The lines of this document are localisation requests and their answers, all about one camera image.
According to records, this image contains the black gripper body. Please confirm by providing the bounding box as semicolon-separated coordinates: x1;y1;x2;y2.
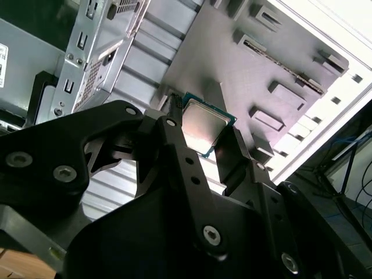
63;185;280;279

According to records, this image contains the silver CPU with green edge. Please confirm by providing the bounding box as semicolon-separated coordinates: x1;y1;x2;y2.
180;91;238;159

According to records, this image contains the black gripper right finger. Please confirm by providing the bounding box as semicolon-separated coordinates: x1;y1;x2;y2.
216;127;364;279

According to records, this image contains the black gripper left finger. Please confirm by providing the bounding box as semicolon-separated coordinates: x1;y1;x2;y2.
0;92;230;261

